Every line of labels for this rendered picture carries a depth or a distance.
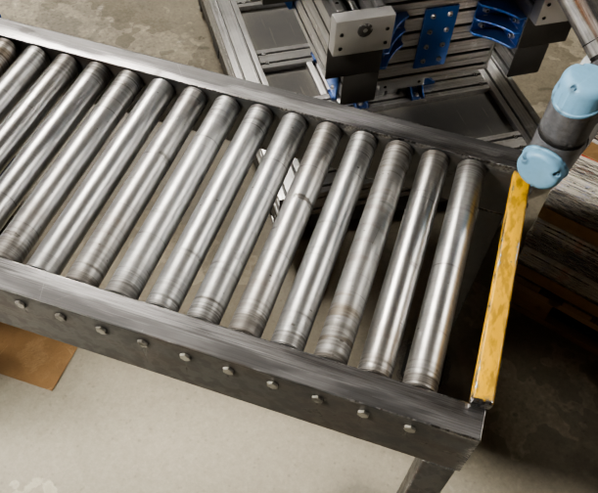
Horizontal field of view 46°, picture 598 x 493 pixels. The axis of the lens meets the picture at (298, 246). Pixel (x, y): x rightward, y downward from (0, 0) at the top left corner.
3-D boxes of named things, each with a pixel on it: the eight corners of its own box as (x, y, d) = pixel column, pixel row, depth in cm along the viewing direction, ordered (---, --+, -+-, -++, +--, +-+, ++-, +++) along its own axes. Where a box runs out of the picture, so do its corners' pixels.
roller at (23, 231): (148, 89, 134) (144, 68, 130) (16, 283, 108) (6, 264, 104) (123, 83, 135) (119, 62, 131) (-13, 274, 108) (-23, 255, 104)
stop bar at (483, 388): (530, 181, 118) (534, 173, 117) (492, 412, 93) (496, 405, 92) (511, 176, 119) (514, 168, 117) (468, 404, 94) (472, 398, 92)
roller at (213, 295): (301, 133, 131) (314, 118, 127) (206, 345, 104) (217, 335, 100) (279, 118, 129) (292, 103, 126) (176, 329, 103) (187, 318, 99)
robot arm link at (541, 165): (570, 165, 104) (550, 201, 111) (599, 126, 110) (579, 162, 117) (523, 141, 107) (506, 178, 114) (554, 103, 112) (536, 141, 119)
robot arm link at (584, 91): (601, 44, 104) (574, 100, 113) (550, 71, 100) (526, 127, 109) (644, 74, 100) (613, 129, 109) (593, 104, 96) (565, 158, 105)
